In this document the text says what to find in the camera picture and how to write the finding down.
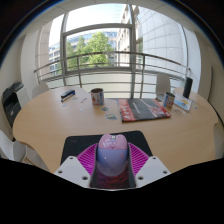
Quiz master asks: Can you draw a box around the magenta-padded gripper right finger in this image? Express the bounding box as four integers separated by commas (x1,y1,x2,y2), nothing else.
127,142,172,189

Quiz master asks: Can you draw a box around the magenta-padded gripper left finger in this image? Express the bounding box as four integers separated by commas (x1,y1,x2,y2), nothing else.
54,143,100,189

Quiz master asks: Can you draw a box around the pink and lilac computer mouse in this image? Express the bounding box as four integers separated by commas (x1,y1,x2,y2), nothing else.
95,133,129,178

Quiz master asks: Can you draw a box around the black mouse pad red print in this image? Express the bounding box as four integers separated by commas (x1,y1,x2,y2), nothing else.
60,130,154,190

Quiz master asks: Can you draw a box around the red and grey magazine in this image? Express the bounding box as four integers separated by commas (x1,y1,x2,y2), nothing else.
117,97,172,123

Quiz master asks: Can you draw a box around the printed mug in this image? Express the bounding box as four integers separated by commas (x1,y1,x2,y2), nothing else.
90,87,105,107
162,91,176,109

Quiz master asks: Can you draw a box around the small black stapler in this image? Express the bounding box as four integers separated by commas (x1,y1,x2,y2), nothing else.
60,88,76,103

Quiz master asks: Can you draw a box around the black cylinder speaker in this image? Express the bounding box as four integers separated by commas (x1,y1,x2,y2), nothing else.
182,76,194,100

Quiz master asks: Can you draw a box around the black office printer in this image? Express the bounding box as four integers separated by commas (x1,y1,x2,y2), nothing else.
1,80,30,128

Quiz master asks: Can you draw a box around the grey metal balcony railing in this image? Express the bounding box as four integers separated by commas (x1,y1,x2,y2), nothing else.
33,50,191,99

